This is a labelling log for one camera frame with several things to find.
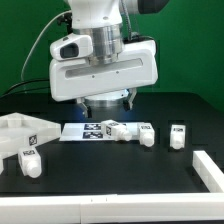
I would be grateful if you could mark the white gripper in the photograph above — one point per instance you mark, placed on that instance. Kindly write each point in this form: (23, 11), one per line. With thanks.
(73, 77)

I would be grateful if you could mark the white square tabletop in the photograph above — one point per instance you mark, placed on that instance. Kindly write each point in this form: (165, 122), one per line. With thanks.
(18, 130)

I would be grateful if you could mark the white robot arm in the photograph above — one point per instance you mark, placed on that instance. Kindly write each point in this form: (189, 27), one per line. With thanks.
(95, 64)

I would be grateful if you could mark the white paper with markers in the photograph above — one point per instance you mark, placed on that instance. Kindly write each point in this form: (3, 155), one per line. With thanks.
(83, 132)

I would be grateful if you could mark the black camera stand pole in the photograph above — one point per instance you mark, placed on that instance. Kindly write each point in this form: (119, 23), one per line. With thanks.
(66, 18)

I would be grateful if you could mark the white L-shaped obstacle wall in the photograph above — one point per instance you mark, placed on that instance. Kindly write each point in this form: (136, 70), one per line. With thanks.
(124, 208)

